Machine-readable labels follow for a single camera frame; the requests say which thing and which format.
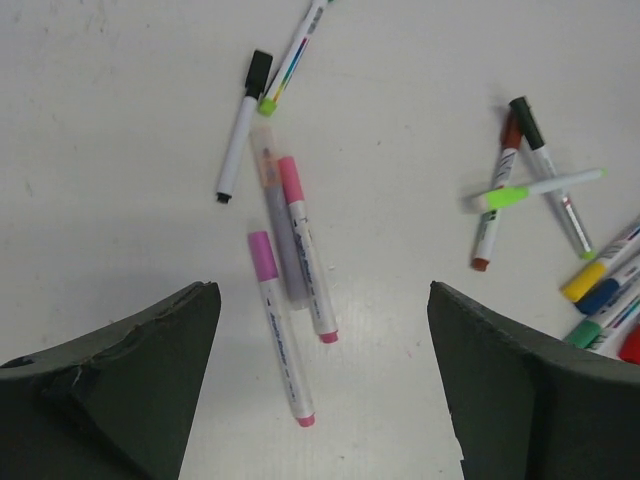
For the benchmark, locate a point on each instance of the green cap rainbow marker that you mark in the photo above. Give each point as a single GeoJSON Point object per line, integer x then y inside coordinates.
{"type": "Point", "coordinates": [299, 44]}

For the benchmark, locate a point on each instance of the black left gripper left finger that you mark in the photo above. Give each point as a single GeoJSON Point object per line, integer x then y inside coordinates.
{"type": "Point", "coordinates": [117, 403]}

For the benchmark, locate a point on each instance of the pink cap acrylic marker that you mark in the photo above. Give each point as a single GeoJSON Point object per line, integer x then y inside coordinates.
{"type": "Point", "coordinates": [322, 312]}

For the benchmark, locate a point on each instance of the yellow cap marker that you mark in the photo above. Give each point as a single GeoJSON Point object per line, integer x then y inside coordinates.
{"type": "Point", "coordinates": [589, 276]}

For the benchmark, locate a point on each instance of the blue cap marker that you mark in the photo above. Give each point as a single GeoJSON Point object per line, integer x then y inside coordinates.
{"type": "Point", "coordinates": [607, 289]}

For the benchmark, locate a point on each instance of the lime green grip pen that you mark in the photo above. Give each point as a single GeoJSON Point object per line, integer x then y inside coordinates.
{"type": "Point", "coordinates": [525, 192]}

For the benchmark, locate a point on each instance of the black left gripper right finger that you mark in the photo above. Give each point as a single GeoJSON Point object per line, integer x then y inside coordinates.
{"type": "Point", "coordinates": [525, 405]}

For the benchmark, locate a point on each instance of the black cap whiteboard marker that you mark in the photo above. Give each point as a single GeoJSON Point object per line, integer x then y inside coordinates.
{"type": "Point", "coordinates": [255, 84]}

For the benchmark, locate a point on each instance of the red pen cap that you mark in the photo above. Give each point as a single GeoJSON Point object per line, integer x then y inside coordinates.
{"type": "Point", "coordinates": [630, 350]}

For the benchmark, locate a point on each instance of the dark green cap marker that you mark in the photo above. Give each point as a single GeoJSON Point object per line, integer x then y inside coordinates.
{"type": "Point", "coordinates": [559, 200]}

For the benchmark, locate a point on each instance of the translucent grey highlighter pen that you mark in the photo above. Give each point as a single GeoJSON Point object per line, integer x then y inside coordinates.
{"type": "Point", "coordinates": [266, 157]}

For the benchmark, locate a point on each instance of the magenta cap acrylic marker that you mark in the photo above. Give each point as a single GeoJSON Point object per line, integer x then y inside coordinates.
{"type": "Point", "coordinates": [277, 313]}

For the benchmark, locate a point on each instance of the brown cap marker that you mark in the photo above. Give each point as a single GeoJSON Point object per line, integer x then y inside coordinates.
{"type": "Point", "coordinates": [511, 139]}

